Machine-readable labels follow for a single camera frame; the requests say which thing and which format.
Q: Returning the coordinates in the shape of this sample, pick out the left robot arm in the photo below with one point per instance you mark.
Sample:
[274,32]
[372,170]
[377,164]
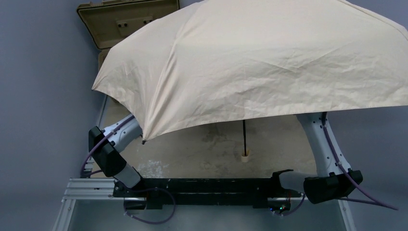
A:
[106,145]

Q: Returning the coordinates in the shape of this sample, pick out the aluminium frame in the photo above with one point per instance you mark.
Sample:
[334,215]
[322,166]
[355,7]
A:
[88,205]

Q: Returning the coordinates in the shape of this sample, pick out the beige folding umbrella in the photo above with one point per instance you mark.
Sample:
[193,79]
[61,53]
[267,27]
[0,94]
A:
[228,60]

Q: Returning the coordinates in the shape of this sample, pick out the tan hard case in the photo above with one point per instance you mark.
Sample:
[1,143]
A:
[111,21]

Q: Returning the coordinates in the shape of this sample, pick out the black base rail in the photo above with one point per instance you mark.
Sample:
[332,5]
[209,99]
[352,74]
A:
[255,192]

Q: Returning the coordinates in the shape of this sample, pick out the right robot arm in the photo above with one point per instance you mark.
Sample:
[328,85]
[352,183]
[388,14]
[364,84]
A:
[334,179]

